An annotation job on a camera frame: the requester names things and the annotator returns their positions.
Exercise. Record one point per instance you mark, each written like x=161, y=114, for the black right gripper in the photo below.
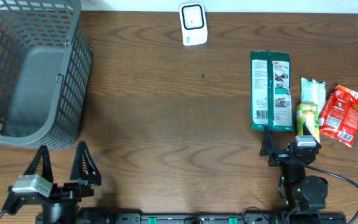
x=268, y=150

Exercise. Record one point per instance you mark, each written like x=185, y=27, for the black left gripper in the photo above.
x=89, y=174

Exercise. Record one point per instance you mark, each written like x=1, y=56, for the green tea drink carton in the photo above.
x=307, y=114

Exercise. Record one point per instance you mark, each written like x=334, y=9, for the mint wet wipes pack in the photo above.
x=313, y=92

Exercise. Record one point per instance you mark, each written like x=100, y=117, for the red snack bag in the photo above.
x=339, y=116

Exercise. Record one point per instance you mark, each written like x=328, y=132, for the green white 3M package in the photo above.
x=271, y=102

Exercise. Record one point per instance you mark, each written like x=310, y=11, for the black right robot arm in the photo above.
x=303, y=193

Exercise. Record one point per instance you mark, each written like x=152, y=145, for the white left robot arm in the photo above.
x=59, y=203

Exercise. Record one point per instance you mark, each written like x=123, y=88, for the white barcode scanner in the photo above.
x=193, y=24

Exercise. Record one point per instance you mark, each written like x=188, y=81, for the grey plastic mesh basket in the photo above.
x=45, y=65

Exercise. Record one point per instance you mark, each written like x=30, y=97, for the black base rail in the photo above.
x=249, y=216

